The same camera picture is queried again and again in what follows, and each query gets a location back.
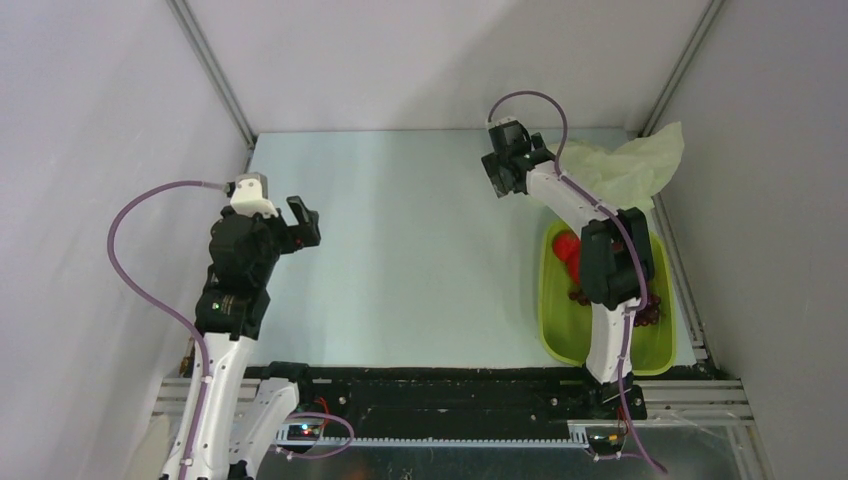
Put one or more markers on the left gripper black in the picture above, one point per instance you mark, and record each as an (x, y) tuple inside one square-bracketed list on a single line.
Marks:
[(300, 235)]

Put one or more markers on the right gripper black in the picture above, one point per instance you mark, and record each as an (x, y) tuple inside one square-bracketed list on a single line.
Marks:
[(492, 165)]

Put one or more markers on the red fake fruit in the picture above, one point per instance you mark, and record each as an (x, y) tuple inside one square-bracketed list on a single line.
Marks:
[(566, 247)]

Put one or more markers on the pale green plastic bag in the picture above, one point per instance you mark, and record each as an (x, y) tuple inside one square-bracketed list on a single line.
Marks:
[(631, 175)]

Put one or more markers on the fake grape bunch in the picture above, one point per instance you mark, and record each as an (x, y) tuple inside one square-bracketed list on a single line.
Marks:
[(649, 316)]

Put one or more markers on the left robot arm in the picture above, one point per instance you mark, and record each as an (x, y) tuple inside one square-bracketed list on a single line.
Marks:
[(245, 246)]

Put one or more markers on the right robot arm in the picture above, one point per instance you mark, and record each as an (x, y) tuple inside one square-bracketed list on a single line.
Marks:
[(615, 262)]

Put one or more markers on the green plastic tray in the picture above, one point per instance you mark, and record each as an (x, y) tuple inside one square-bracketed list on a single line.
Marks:
[(565, 325)]

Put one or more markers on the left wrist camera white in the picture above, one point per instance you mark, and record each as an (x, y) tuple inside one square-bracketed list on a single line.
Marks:
[(250, 196)]

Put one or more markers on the right aluminium frame post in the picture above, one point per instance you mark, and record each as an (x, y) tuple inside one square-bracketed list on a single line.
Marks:
[(701, 31)]

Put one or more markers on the aluminium frame post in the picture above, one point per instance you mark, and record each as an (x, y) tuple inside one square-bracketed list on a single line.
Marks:
[(203, 51), (701, 31)]

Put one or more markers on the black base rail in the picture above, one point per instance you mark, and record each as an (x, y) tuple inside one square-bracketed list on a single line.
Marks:
[(455, 404)]

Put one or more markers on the left aluminium frame post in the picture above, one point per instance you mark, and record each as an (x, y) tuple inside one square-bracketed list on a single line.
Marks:
[(203, 51)]

